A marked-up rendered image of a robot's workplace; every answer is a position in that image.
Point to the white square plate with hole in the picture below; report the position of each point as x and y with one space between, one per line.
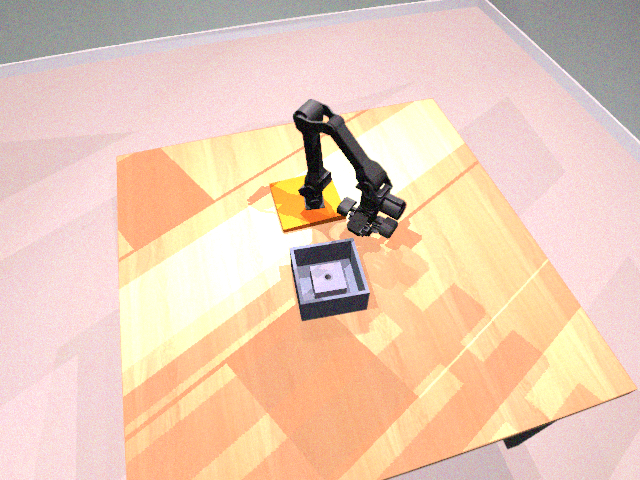
327 280

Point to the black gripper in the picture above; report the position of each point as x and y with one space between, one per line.
384 226

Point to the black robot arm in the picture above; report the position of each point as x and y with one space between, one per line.
370 175

